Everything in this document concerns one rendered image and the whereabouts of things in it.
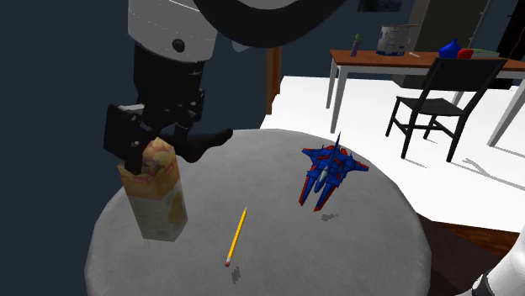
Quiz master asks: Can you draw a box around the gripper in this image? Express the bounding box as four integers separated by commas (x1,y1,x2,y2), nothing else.
103,42,206,176

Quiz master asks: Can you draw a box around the yellow snack box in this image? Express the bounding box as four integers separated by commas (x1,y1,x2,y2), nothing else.
117,137,188,243

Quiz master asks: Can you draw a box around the yellow pencil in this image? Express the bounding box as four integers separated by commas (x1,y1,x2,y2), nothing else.
224,207,248,268

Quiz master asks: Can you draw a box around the round grey ottoman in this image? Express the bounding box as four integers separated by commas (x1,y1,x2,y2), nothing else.
83,128,433,296

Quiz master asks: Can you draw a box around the blue and red toy jet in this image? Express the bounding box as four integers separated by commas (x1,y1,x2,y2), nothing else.
298,131,370,213

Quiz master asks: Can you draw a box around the wooden table with white legs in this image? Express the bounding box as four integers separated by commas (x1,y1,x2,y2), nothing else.
326,24,525,148

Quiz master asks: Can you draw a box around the black chair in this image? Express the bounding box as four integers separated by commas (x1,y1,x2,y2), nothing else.
384,57,509,164

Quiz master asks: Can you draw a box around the brown wooden post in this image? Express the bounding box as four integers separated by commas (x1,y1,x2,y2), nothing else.
266,45,284,116

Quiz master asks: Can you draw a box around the dark wall picture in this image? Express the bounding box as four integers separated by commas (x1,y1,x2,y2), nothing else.
357,0,402,13

